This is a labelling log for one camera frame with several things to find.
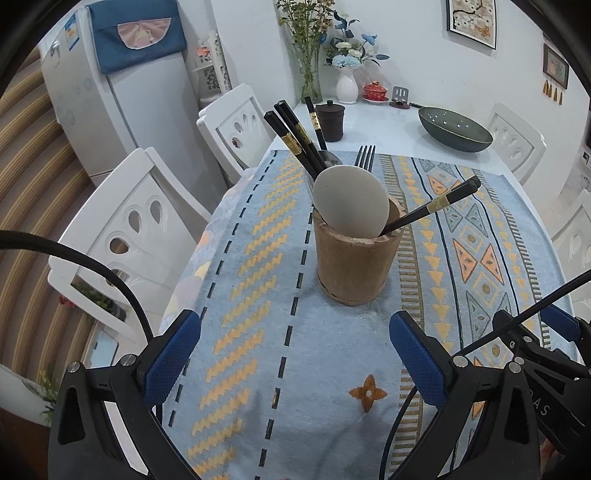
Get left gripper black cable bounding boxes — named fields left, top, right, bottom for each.
left=0, top=230, right=155, bottom=344

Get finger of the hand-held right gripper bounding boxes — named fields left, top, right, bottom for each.
left=490, top=310, right=541, bottom=360
left=538, top=302, right=581, bottom=344

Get small framed picture with tassels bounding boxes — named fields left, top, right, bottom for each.
left=542, top=41, right=570, bottom=97

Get white dining chair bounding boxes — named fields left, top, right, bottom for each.
left=549, top=187, right=591, bottom=287
left=48, top=148, right=218, bottom=324
left=485, top=102, right=548, bottom=183
left=196, top=83, right=278, bottom=183

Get blue fridge cover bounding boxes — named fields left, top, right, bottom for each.
left=88, top=0, right=188, bottom=77

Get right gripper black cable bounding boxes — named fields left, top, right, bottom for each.
left=379, top=277, right=591, bottom=480

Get grey refrigerator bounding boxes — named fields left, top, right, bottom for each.
left=39, top=0, right=222, bottom=210

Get white dotted rice paddle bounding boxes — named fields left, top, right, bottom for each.
left=313, top=165, right=391, bottom=238

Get dark brown lidded mug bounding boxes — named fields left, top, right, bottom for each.
left=314, top=99, right=346, bottom=142

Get large framed flower picture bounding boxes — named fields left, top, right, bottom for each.
left=445, top=0, right=498, bottom=51

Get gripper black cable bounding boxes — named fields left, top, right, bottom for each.
left=379, top=277, right=591, bottom=480
left=0, top=230, right=155, bottom=344

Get red lidded tea cup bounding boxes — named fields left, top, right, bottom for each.
left=361, top=80, right=389, bottom=103

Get metal fork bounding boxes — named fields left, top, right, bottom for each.
left=355, top=145, right=377, bottom=172

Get dried flowers in glass vase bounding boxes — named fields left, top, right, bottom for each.
left=277, top=0, right=338, bottom=103

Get yellow flower plant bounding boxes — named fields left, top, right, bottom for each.
left=28, top=364, right=61, bottom=425

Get dark green bowl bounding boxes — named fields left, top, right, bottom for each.
left=418, top=106, right=495, bottom=154

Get blue patterned table cloth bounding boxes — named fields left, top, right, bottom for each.
left=159, top=148, right=568, bottom=480

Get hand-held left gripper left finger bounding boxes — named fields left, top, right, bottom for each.
left=48, top=309, right=204, bottom=480

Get brown striped curtain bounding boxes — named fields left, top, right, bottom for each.
left=0, top=48, right=116, bottom=384

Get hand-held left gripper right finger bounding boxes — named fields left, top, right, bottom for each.
left=389, top=310, right=541, bottom=480

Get blue flowers in white vase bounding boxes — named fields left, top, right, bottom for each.
left=325, top=11, right=391, bottom=104

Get white carved shelf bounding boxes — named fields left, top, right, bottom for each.
left=191, top=30, right=232, bottom=104

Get wooden utensil holder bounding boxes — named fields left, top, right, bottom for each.
left=313, top=196, right=407, bottom=306

